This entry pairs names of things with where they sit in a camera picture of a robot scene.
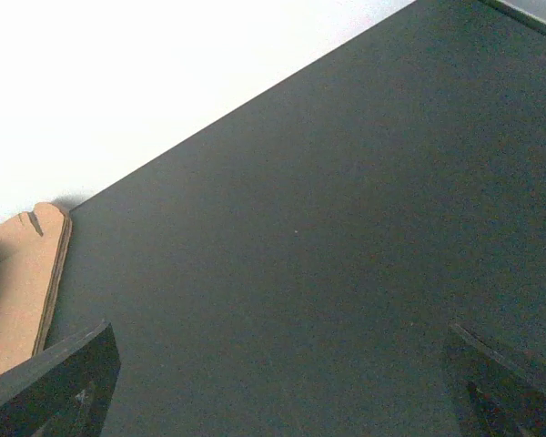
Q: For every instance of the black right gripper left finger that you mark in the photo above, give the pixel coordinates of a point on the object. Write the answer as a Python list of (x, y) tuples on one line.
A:
[(65, 390)]

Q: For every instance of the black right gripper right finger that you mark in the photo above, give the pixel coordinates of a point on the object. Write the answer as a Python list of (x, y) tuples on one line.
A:
[(495, 390)]

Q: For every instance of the stack of flat cardboard blanks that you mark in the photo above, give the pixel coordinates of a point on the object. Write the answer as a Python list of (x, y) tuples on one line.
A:
[(33, 247)]

